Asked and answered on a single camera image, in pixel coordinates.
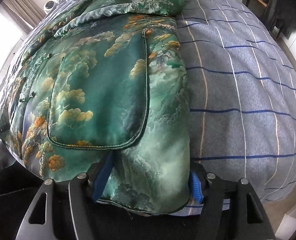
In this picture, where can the wooden chair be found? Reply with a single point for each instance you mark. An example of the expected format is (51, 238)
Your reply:
(260, 3)

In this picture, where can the green floral padded jacket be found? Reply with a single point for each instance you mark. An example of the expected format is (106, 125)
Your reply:
(98, 77)

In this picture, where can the black coat on chair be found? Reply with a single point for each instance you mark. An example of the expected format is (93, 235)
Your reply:
(280, 14)

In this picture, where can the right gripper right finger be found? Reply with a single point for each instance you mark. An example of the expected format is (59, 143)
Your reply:
(230, 209)

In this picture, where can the blue plaid bed cover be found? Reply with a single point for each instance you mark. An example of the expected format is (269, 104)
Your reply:
(242, 98)

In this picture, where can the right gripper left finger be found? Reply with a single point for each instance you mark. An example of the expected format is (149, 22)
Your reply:
(38, 219)

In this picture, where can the beige curtain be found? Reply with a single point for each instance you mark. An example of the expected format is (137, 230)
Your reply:
(25, 13)

